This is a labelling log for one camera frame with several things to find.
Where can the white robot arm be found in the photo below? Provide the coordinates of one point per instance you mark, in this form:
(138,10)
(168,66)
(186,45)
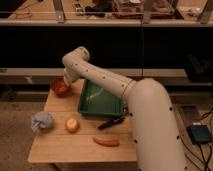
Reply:
(155,131)

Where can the red bowl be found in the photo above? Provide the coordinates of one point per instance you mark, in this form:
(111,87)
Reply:
(59,87)

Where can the green plastic tray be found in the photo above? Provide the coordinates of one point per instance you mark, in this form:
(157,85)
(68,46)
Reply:
(97,102)

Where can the black marker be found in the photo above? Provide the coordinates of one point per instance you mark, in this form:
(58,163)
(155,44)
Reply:
(111,123)

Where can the yellow apple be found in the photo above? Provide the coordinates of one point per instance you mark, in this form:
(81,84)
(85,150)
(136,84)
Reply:
(72,125)

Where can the orange carrot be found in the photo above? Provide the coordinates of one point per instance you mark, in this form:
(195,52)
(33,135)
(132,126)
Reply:
(107,143)

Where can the wooden table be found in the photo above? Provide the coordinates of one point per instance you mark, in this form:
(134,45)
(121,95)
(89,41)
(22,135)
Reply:
(57,145)

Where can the crumpled grey cloth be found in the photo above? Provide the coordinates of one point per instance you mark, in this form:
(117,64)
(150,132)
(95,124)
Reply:
(41,120)

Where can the black box on floor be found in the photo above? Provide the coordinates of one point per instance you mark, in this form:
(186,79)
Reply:
(199,134)

